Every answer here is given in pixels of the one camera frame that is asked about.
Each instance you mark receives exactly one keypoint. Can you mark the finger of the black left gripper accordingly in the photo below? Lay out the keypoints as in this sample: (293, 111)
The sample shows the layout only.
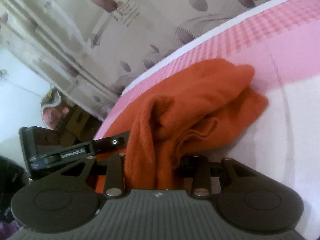
(110, 144)

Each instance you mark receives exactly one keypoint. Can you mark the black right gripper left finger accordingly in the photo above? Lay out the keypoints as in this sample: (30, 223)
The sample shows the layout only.
(69, 197)

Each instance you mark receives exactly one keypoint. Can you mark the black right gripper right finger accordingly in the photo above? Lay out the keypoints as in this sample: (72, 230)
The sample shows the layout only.
(243, 197)

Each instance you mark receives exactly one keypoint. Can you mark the orange red small garment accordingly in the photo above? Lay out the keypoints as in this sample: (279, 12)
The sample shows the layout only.
(201, 108)

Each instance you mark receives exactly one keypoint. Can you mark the dark wooden cabinet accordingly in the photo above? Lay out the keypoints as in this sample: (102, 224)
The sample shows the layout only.
(77, 126)

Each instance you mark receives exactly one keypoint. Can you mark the pink checkered white bedsheet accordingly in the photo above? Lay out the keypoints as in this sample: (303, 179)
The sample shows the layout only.
(280, 39)

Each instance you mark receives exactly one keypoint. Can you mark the beige floral curtain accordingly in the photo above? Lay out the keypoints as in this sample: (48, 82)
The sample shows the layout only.
(92, 50)

